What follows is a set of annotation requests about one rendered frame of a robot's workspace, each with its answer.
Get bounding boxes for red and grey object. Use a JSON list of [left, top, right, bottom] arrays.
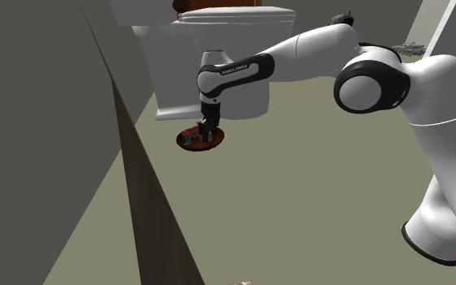
[[182, 125, 202, 144]]

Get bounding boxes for round brown plate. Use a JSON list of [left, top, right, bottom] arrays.
[[175, 125, 225, 152]]

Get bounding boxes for white toilet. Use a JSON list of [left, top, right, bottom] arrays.
[[109, 0, 297, 121]]

